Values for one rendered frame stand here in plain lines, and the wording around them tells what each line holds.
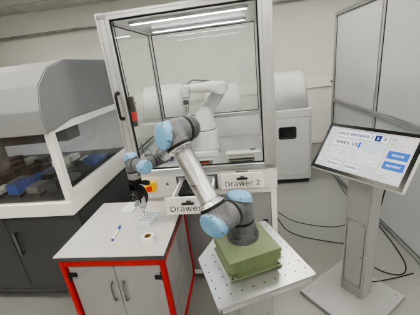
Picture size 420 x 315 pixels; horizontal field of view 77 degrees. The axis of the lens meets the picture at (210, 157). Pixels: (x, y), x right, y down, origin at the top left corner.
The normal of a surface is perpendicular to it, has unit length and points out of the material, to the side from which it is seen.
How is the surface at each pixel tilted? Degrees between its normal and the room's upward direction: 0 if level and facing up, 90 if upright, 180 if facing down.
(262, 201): 90
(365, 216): 90
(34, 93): 69
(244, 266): 90
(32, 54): 90
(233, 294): 0
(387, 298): 5
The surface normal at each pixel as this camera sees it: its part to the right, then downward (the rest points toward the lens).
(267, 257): 0.29, 0.29
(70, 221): -0.10, 0.34
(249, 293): -0.11, -0.94
